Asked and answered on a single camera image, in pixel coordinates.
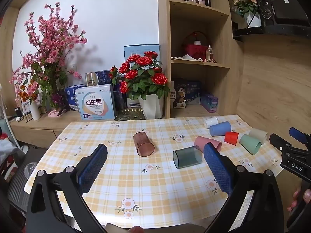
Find glass bottle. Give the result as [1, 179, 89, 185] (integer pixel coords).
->
[205, 45, 215, 63]

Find white cup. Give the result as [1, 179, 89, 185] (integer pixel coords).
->
[204, 117, 218, 129]

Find pink blossom arrangement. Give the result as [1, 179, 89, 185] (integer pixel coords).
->
[10, 2, 88, 117]

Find red basket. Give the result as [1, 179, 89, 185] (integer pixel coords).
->
[182, 31, 209, 59]

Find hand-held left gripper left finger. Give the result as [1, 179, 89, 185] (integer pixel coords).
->
[25, 144, 114, 233]

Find black device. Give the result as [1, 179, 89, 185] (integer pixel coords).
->
[233, 0, 311, 42]

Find red cup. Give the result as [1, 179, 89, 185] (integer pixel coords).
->
[224, 131, 240, 146]

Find pink rose plant white pot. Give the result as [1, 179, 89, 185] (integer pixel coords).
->
[234, 0, 264, 28]

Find transparent teal cup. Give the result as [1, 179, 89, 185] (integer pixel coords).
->
[173, 146, 203, 169]

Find white vase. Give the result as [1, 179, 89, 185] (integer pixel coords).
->
[30, 101, 40, 121]

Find blue cup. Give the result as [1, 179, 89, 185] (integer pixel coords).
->
[209, 121, 232, 137]

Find dark blue moon box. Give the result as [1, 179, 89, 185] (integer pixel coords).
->
[174, 79, 202, 108]

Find clear plastic bag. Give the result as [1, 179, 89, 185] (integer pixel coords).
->
[24, 161, 38, 179]

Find gold tray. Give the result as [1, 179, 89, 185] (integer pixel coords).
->
[115, 108, 146, 121]

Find blue and white box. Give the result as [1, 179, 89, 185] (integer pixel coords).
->
[65, 85, 86, 111]

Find wooden shelf unit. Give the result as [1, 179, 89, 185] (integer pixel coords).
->
[157, 0, 243, 120]

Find green cup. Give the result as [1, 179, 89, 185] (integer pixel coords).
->
[239, 134, 262, 155]

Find white carton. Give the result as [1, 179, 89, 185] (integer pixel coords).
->
[170, 81, 178, 109]

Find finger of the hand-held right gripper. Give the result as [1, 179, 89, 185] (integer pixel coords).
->
[289, 127, 311, 145]
[269, 133, 293, 154]

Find yellow plaid tablecloth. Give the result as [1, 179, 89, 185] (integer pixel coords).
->
[24, 114, 283, 231]

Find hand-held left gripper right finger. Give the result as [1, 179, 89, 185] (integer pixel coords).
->
[204, 142, 285, 233]

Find beige cup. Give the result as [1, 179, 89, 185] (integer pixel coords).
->
[248, 128, 268, 146]

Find transparent pink cup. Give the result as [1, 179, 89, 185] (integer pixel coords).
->
[133, 131, 155, 156]

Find light blue product box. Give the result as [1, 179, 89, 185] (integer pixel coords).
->
[74, 84, 116, 121]

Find dark blue patterned box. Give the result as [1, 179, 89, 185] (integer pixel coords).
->
[96, 70, 114, 86]

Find person's right hand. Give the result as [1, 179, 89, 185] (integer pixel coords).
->
[287, 189, 311, 212]

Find purple box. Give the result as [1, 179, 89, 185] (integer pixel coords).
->
[200, 92, 218, 113]

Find white cloth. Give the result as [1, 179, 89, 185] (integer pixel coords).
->
[171, 55, 203, 62]

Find row of small bottles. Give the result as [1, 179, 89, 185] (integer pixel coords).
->
[18, 110, 33, 123]

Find red rose plant white pot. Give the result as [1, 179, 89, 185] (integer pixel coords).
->
[108, 51, 170, 120]

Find tall light blue box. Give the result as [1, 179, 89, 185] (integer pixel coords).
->
[124, 44, 160, 65]

